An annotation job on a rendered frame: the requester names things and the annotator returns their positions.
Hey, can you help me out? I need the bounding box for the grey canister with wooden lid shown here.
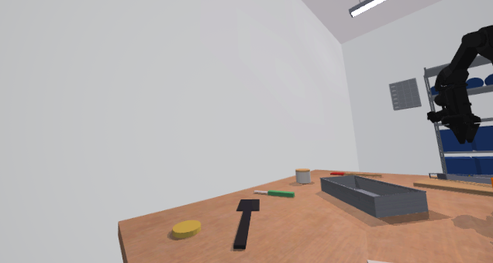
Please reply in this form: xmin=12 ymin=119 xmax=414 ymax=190
xmin=295 ymin=168 xmax=311 ymax=183

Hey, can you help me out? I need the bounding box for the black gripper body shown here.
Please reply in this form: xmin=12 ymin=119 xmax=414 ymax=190
xmin=441 ymin=100 xmax=481 ymax=125

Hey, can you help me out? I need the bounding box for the yellow flat disc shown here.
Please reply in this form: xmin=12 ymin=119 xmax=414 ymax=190
xmin=172 ymin=220 xmax=201 ymax=238

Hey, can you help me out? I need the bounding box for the light brown wooden board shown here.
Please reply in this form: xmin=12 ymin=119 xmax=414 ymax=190
xmin=413 ymin=175 xmax=493 ymax=196

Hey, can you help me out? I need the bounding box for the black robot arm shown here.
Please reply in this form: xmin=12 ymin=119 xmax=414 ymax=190
xmin=427 ymin=25 xmax=493 ymax=123

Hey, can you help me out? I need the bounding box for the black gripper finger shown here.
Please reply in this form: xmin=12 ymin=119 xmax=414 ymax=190
xmin=466 ymin=123 xmax=480 ymax=143
xmin=445 ymin=123 xmax=470 ymax=144

